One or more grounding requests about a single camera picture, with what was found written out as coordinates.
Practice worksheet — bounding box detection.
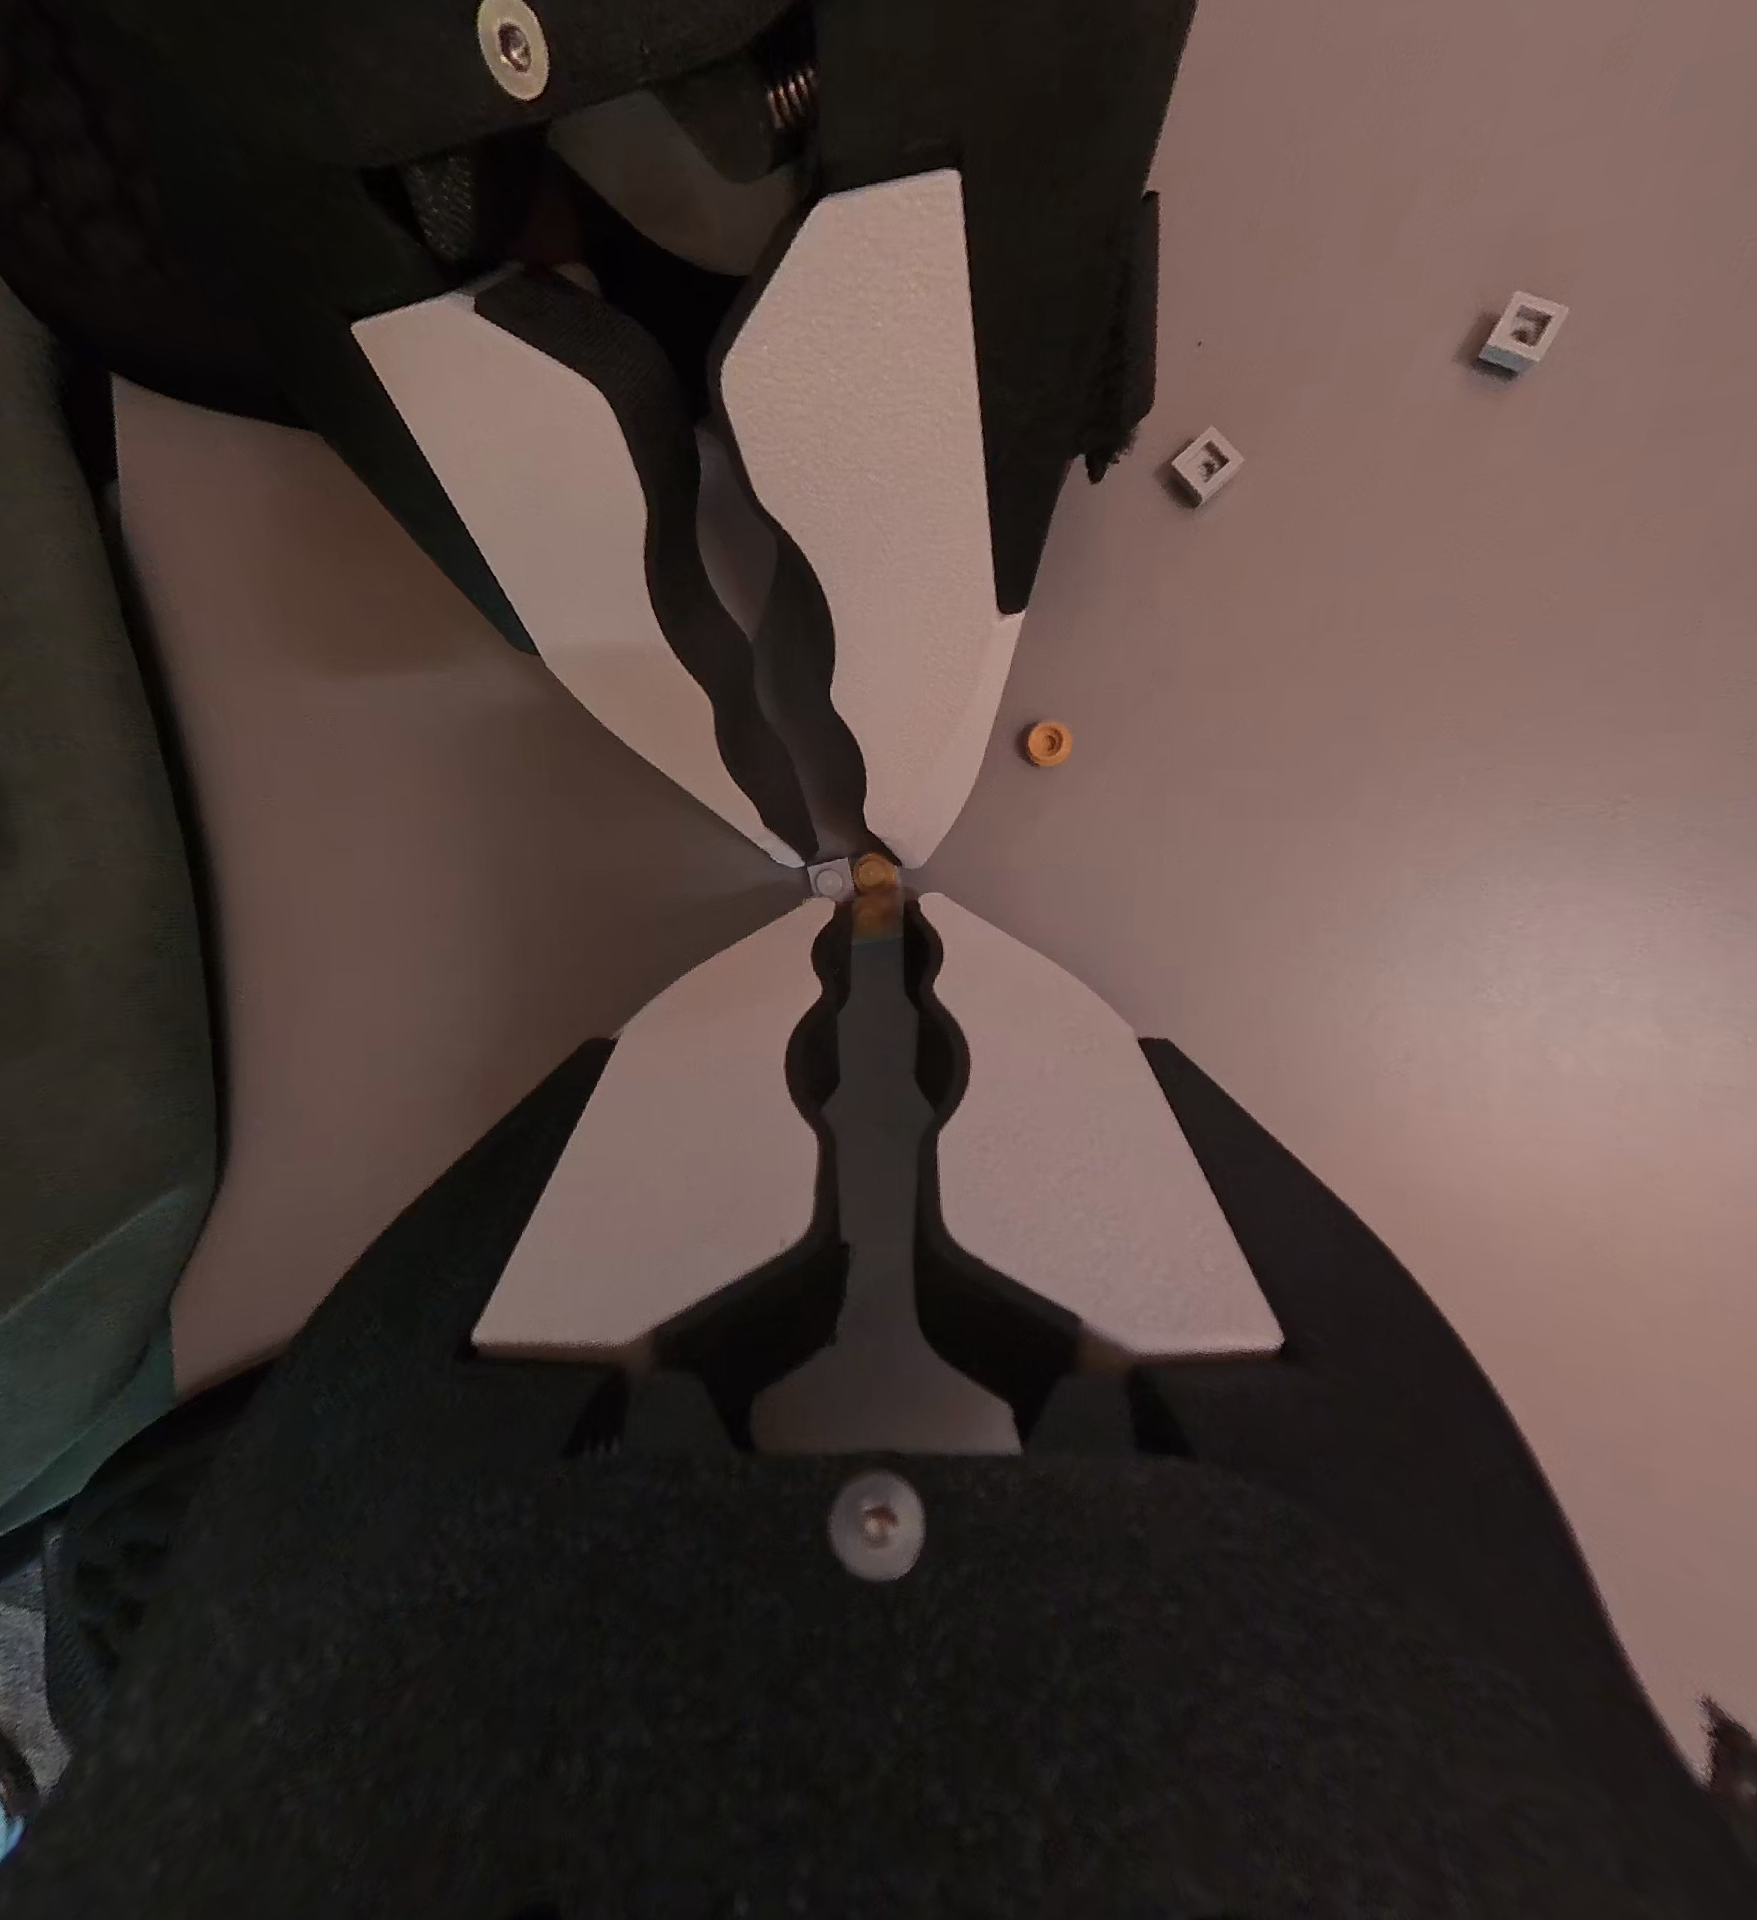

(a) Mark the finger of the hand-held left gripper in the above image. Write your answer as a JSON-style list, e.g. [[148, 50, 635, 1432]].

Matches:
[[350, 267, 817, 872], [710, 166, 1031, 872]]

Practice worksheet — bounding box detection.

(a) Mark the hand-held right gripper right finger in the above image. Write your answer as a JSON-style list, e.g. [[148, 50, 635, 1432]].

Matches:
[[898, 891, 1289, 1454]]

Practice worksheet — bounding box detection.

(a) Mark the grey desk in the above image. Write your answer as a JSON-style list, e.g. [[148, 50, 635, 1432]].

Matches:
[[112, 0, 1757, 1802]]

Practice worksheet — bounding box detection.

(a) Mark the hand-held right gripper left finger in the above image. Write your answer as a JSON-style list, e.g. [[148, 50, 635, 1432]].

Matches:
[[469, 900, 859, 1448]]

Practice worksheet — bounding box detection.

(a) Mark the small grey square brick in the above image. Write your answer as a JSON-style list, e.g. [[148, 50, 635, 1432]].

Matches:
[[1161, 425, 1248, 513], [1472, 290, 1571, 378]]

